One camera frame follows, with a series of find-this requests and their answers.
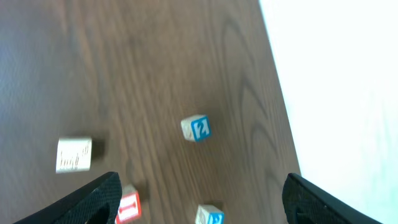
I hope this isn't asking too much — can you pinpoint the red letter I block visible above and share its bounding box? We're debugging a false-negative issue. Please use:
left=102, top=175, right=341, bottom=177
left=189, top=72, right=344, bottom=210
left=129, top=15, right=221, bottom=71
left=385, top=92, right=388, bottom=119
left=114, top=185, right=142, bottom=224

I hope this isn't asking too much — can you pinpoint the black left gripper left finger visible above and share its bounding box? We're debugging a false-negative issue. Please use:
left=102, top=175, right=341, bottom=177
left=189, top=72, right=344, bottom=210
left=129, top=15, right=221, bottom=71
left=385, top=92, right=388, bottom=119
left=16, top=172, right=122, bottom=224

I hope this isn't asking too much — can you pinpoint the blue letter P block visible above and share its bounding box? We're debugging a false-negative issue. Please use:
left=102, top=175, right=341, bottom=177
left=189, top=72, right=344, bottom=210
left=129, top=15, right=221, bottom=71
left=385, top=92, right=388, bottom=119
left=195, top=205, right=224, bottom=224

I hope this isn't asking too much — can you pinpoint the blue number 2 block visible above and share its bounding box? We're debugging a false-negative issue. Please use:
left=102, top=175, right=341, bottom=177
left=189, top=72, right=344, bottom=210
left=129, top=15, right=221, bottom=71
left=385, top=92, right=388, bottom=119
left=180, top=114, right=211, bottom=142

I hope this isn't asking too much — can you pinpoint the plain picture block red side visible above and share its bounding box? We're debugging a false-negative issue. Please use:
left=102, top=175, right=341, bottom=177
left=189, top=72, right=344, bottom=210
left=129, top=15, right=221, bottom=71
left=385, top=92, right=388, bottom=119
left=55, top=138, right=93, bottom=174

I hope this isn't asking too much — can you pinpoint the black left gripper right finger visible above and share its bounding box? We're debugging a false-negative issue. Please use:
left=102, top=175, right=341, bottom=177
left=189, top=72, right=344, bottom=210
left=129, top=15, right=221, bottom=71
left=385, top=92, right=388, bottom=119
left=282, top=173, right=379, bottom=224

